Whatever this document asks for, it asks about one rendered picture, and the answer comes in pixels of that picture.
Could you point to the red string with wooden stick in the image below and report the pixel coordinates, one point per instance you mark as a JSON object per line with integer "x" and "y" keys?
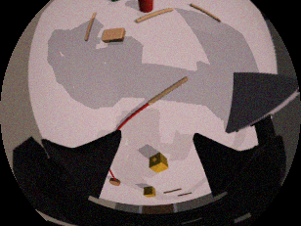
{"x": 151, "y": 101}

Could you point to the red cylinder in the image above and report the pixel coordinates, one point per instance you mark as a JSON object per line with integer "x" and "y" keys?
{"x": 146, "y": 5}

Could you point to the round wooden button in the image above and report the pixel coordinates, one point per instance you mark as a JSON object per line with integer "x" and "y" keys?
{"x": 114, "y": 182}

